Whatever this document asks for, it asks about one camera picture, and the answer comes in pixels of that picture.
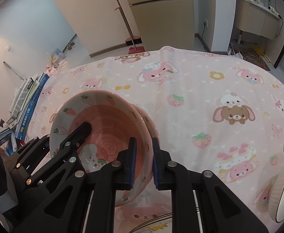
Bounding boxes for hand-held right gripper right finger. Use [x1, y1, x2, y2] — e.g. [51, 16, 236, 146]
[152, 137, 269, 233]

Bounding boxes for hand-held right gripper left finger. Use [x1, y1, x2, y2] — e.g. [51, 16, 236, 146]
[13, 137, 136, 233]

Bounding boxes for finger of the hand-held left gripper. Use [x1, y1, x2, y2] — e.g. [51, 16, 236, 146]
[27, 122, 92, 187]
[15, 135, 51, 170]

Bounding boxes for pink strawberry bowl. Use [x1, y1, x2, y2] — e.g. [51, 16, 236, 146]
[49, 90, 154, 208]
[132, 104, 160, 151]

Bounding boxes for white cartoon print plate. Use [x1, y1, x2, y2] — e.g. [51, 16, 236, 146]
[128, 212, 174, 233]

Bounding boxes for stack of books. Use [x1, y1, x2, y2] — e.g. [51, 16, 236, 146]
[0, 73, 51, 156]

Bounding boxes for pink animal print tablecloth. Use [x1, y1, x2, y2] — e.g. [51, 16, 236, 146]
[27, 46, 284, 233]

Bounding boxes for crumpled plastic bags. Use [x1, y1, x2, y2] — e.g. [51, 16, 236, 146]
[46, 49, 67, 74]

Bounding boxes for grey pole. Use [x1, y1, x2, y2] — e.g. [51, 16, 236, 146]
[3, 61, 25, 81]

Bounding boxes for beige refrigerator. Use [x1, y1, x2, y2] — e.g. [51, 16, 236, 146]
[120, 0, 196, 51]

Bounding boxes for patterned bathroom rug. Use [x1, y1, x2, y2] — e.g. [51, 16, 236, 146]
[239, 46, 271, 71]

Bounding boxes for beige bathroom vanity cabinet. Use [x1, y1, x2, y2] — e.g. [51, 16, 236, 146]
[235, 0, 284, 40]

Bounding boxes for white hair dryer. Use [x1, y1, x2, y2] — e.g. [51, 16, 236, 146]
[268, 5, 281, 18]

